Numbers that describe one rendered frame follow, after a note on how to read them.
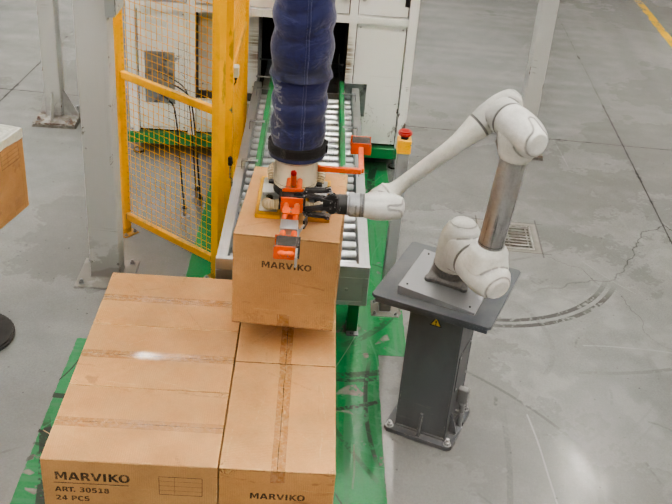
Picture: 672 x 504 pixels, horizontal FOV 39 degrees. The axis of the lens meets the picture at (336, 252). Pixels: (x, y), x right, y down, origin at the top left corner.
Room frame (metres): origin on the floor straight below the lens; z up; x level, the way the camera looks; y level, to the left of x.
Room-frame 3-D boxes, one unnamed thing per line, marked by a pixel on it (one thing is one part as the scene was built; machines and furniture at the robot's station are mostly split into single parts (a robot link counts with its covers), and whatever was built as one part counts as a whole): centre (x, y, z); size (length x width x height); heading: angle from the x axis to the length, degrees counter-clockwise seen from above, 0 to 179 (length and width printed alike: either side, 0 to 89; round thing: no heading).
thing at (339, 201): (3.10, 0.02, 1.20); 0.09 x 0.07 x 0.08; 92
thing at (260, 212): (3.35, 0.28, 1.09); 0.34 x 0.10 x 0.05; 2
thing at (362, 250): (4.82, -0.09, 0.50); 2.31 x 0.05 x 0.19; 2
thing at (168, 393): (2.95, 0.46, 0.34); 1.20 x 1.00 x 0.40; 2
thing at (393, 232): (4.24, -0.29, 0.50); 0.07 x 0.07 x 1.00; 2
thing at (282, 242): (2.75, 0.17, 1.20); 0.08 x 0.07 x 0.05; 2
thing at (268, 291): (3.34, 0.18, 0.87); 0.60 x 0.40 x 0.40; 179
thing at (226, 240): (4.80, 0.56, 0.50); 2.31 x 0.05 x 0.19; 2
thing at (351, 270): (3.64, 0.19, 0.58); 0.70 x 0.03 x 0.06; 92
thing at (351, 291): (3.64, 0.19, 0.48); 0.70 x 0.03 x 0.15; 92
